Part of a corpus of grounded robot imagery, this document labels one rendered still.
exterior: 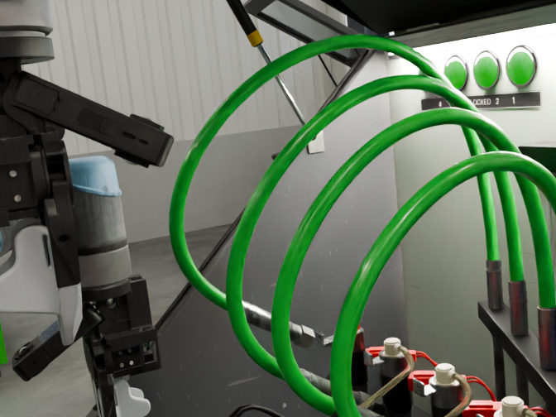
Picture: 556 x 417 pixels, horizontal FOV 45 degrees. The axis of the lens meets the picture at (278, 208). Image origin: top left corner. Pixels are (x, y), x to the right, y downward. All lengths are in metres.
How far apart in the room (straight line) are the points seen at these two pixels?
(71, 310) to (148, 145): 0.13
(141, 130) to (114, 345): 0.42
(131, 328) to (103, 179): 0.19
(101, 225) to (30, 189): 0.35
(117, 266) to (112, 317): 0.07
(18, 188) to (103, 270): 0.37
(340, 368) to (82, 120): 0.24
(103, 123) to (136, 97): 6.87
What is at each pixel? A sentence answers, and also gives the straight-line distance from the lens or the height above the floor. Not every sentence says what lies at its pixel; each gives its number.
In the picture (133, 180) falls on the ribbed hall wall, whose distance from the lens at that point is 7.33.
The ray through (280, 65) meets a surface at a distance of 0.67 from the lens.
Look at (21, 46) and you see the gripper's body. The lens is 0.47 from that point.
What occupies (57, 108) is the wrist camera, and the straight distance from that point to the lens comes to 0.48.
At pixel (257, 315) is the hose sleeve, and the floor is 1.16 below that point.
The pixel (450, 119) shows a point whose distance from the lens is 0.57.
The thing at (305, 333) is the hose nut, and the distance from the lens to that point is 0.71.
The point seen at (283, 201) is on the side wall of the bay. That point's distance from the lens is 1.03.
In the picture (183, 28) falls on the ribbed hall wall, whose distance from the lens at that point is 7.59.
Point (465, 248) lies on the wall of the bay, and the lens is 1.01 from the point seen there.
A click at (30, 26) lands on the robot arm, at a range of 0.47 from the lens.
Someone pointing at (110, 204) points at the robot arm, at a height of 1.27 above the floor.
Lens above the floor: 1.38
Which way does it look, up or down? 9 degrees down
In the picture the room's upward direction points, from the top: 6 degrees counter-clockwise
